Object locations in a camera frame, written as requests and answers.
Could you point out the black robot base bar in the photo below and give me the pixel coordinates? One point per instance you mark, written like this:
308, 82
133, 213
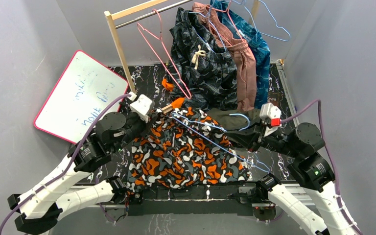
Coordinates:
232, 198

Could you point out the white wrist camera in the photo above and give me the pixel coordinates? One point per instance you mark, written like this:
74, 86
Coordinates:
141, 105
271, 117

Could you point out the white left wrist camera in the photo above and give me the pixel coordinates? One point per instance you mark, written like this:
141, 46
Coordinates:
141, 105

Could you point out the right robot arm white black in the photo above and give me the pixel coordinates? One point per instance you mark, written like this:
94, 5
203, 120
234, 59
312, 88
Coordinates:
310, 170

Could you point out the pink-framed whiteboard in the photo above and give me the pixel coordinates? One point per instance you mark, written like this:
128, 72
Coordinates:
82, 92

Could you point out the olive green shorts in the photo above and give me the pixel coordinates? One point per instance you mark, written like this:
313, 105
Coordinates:
235, 119

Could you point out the pink hanger holding shorts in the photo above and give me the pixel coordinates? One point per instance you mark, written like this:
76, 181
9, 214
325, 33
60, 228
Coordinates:
226, 16

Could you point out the pink shorts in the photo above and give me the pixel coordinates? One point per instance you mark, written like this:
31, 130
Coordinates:
240, 52

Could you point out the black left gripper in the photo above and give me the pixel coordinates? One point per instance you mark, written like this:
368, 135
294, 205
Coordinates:
147, 126

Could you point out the dark leaf-pattern shorts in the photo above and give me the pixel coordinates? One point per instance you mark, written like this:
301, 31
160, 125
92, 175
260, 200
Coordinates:
200, 65

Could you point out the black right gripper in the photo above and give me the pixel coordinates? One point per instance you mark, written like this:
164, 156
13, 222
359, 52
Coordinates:
251, 138

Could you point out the orange camouflage shorts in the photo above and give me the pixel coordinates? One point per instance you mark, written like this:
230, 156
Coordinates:
173, 156

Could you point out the teal patterned shorts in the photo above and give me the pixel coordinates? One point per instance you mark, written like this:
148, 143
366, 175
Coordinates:
261, 52

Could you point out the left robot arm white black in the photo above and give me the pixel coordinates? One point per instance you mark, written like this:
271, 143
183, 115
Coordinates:
41, 208

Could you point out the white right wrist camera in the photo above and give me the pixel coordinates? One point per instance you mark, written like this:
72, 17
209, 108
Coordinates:
271, 117

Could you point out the metal rack rod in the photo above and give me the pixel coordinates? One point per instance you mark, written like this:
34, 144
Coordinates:
154, 12

